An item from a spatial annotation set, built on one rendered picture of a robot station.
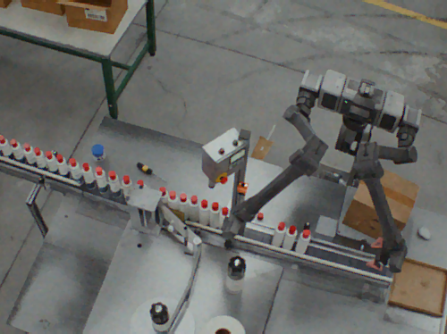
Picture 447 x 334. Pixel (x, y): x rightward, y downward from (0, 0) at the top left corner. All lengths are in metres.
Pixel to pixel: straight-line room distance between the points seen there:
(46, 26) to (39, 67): 0.87
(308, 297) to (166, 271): 0.70
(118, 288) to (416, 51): 3.40
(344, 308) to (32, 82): 3.05
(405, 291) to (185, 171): 1.33
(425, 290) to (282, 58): 2.46
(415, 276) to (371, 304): 0.29
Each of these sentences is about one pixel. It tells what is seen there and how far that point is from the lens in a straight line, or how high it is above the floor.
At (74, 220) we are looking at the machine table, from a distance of 3.23.
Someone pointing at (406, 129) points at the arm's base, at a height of 1.49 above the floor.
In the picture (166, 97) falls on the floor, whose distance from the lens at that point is 4.64.
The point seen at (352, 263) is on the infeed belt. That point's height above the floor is 0.88.
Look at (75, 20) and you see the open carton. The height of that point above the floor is 0.85.
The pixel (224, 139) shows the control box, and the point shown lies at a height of 1.47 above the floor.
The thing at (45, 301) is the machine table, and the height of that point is 0.83.
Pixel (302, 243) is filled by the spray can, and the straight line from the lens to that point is 2.95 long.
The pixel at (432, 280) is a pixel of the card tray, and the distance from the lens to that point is 3.25.
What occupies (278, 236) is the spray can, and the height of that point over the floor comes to 1.01.
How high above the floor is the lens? 3.66
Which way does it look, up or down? 59 degrees down
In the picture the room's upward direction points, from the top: 5 degrees clockwise
